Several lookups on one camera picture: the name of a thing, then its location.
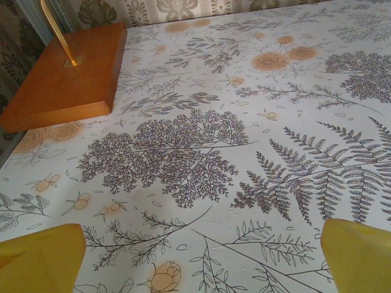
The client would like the wooden stand base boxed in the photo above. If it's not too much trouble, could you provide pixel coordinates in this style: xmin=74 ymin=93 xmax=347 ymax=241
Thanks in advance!
xmin=0 ymin=21 xmax=128 ymax=134

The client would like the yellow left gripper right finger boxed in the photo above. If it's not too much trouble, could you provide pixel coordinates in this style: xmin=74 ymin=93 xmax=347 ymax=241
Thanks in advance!
xmin=321 ymin=218 xmax=391 ymax=293

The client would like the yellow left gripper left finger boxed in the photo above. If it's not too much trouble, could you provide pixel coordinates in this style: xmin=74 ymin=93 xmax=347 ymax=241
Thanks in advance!
xmin=0 ymin=223 xmax=86 ymax=293

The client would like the aluminium frame post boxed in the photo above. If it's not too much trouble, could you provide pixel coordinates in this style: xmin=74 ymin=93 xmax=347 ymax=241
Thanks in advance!
xmin=23 ymin=0 xmax=76 ymax=34

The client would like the gold wire stand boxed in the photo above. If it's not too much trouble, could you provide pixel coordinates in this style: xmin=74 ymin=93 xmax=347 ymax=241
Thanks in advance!
xmin=40 ymin=0 xmax=83 ymax=67

